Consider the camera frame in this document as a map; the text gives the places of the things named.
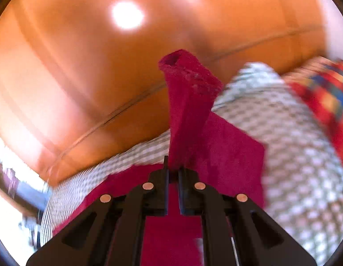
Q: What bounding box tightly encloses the red fleece garment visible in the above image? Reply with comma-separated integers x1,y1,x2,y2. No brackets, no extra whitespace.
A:
53,49,266,266

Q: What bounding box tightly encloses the wooden wardrobe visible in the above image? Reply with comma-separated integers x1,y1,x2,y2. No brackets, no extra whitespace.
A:
0,0,336,187

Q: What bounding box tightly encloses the colourful plaid blanket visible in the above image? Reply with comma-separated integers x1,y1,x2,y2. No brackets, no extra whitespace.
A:
282,58,343,173

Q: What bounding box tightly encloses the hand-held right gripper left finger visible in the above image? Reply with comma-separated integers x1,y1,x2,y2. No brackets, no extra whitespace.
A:
26,155,170,266

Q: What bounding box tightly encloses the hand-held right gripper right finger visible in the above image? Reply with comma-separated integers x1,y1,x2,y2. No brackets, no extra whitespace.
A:
178,166,318,266

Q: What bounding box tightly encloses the green white checked bed sheet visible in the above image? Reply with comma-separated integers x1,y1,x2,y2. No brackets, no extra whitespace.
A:
39,62,343,266

